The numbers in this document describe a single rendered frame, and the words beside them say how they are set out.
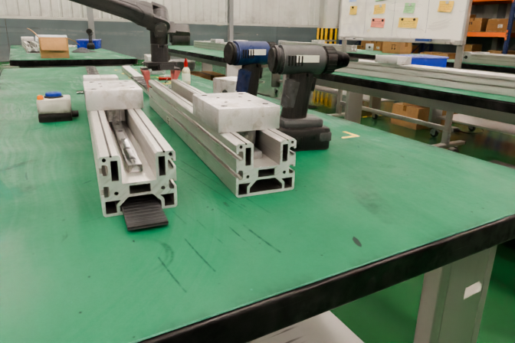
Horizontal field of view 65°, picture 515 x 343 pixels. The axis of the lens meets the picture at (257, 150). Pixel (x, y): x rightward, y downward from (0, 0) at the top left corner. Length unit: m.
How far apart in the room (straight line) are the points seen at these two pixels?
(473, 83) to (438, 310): 1.44
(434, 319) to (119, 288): 0.59
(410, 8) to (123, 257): 3.72
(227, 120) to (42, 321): 0.39
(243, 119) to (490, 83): 1.55
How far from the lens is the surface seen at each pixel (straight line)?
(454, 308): 0.89
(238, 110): 0.66
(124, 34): 12.63
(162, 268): 0.46
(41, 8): 12.38
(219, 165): 0.68
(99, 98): 0.87
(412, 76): 2.31
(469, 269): 0.86
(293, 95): 0.85
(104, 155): 0.57
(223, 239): 0.51
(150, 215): 0.56
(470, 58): 4.33
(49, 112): 1.20
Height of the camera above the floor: 1.03
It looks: 17 degrees down
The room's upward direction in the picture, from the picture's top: 1 degrees clockwise
